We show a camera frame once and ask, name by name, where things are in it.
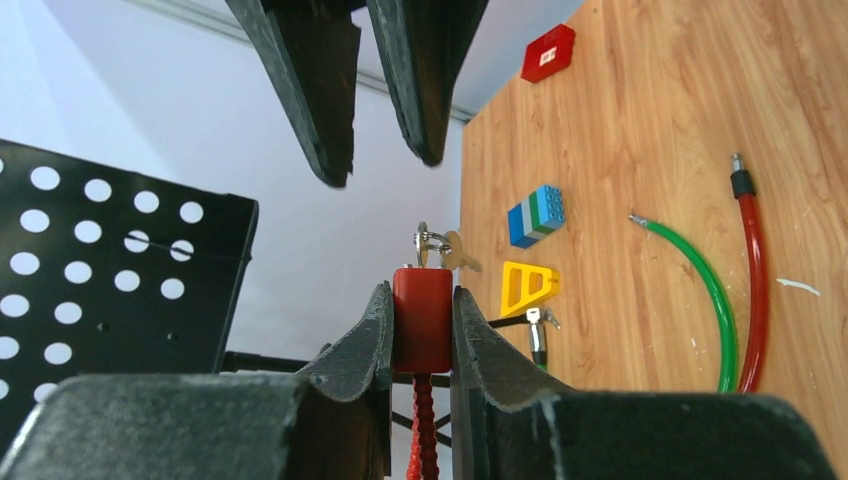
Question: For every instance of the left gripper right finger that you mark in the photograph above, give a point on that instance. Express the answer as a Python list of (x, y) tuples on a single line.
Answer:
[(513, 420)]

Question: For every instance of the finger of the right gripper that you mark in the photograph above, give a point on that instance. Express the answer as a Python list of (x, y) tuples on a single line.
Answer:
[(309, 50), (422, 47)]

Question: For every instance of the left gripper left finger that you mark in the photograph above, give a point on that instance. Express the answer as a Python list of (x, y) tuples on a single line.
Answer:
[(329, 420)]

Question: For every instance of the green cable lock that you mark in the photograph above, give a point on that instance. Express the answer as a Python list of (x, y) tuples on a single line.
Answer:
[(645, 311)]

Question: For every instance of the red padlock with thin cable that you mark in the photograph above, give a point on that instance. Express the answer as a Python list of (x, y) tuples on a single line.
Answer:
[(422, 346)]

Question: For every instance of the small key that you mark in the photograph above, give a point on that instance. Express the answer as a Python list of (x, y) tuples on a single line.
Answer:
[(448, 246)]

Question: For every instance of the red window block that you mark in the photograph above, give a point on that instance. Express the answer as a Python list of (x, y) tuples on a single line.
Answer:
[(548, 54)]

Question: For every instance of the yellow triangular plastic piece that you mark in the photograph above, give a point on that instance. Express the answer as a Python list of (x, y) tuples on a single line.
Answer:
[(526, 286)]

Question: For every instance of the blue green stacked blocks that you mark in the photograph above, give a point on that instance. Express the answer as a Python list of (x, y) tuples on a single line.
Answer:
[(537, 216)]

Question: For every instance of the black music stand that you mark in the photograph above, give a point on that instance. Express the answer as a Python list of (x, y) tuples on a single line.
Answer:
[(106, 271)]

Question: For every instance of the thick red cable lock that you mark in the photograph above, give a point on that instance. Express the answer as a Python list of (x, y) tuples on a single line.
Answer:
[(744, 191)]

